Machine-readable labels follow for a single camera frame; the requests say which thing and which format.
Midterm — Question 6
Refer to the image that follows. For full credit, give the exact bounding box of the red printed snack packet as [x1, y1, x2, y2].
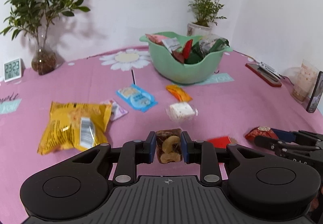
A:
[245, 126, 279, 141]

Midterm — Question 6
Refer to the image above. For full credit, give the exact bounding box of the dried fruit packet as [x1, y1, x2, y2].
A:
[156, 128, 182, 164]

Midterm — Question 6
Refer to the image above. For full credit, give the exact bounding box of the clear white candy packet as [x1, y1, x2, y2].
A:
[166, 102, 198, 121]

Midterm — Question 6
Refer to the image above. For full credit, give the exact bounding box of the blue biscuit packet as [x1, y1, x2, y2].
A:
[117, 84, 158, 112]

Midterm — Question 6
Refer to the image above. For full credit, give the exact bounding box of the orange snack packet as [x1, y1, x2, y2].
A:
[166, 85, 192, 102]

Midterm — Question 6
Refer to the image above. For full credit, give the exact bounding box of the yellow chips bag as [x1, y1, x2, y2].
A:
[37, 102, 112, 155]

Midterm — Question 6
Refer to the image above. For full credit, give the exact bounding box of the green silver snack packet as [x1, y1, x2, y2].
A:
[199, 34, 229, 54]

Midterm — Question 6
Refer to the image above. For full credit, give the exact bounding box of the flat red packet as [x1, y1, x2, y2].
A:
[208, 136, 237, 149]

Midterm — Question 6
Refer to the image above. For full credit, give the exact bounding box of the black standing phone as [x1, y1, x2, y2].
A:
[306, 71, 323, 113]

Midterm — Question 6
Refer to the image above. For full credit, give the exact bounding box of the pink white small packet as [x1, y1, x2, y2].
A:
[101, 99, 128, 122]

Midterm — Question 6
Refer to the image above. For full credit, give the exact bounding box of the pink floral tablecloth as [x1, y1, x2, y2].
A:
[1, 52, 322, 223]

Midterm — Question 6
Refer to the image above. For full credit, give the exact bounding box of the white remote on phone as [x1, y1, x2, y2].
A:
[258, 62, 281, 79]

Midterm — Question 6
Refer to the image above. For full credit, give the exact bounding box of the black stick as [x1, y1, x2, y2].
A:
[131, 70, 136, 85]

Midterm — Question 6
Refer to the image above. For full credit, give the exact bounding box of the red phone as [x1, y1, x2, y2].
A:
[245, 63, 282, 87]

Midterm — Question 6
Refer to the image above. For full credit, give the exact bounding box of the green plastic bowl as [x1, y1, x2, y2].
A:
[140, 32, 232, 85]

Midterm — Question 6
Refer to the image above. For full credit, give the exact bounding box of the digital clock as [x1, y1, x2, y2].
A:
[4, 58, 22, 83]

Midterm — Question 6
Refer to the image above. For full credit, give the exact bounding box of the thin plant in white pot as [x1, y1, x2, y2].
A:
[187, 0, 226, 36]

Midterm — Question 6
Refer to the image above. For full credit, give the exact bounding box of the leafy plant in glass vase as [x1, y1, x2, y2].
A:
[1, 0, 90, 75]

